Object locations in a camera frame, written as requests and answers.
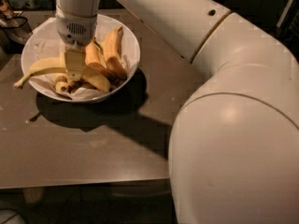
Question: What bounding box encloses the small banana stub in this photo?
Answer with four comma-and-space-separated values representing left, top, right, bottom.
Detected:
55, 81, 68, 92

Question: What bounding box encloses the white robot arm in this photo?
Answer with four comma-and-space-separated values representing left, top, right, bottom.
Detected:
56, 0, 299, 224

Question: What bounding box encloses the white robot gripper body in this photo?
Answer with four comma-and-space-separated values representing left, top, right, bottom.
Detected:
56, 7, 97, 47

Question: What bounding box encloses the white ceramic bowl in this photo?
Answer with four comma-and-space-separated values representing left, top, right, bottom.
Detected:
21, 12, 141, 105

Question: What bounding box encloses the right orange-yellow banana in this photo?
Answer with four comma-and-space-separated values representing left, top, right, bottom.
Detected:
103, 25, 127, 80

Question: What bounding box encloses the white paper bowl liner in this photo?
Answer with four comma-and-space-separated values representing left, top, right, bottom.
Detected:
31, 14, 132, 101

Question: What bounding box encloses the black wire basket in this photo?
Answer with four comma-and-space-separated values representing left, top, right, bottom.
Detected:
0, 16, 32, 53

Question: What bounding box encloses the large yellow banana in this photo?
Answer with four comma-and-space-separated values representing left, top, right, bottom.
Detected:
13, 57, 112, 94

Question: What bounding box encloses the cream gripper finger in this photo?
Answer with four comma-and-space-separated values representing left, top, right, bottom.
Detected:
64, 44, 86, 81

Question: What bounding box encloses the orange-yellow banana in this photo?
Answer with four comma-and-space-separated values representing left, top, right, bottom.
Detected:
85, 40, 116, 81
103, 25, 127, 80

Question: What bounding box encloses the middle orange-yellow banana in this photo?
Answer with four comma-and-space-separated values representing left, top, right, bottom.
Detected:
85, 40, 116, 81

